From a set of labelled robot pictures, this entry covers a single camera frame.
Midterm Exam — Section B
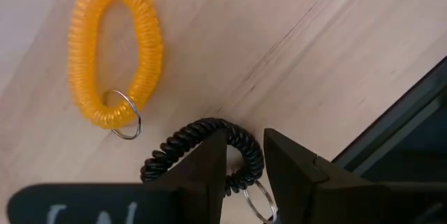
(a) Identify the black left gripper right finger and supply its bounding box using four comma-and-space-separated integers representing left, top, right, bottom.
263, 128, 447, 224

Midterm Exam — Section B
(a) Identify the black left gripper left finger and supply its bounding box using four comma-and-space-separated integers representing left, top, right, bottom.
6, 128, 228, 224

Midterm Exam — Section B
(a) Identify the black spring keychain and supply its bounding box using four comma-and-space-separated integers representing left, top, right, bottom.
140, 117, 280, 224

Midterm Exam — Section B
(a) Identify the orange spring keychain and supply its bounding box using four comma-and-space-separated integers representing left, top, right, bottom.
66, 0, 164, 140

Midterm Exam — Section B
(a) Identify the black aluminium table frame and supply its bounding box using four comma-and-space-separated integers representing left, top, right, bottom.
331, 55, 447, 183

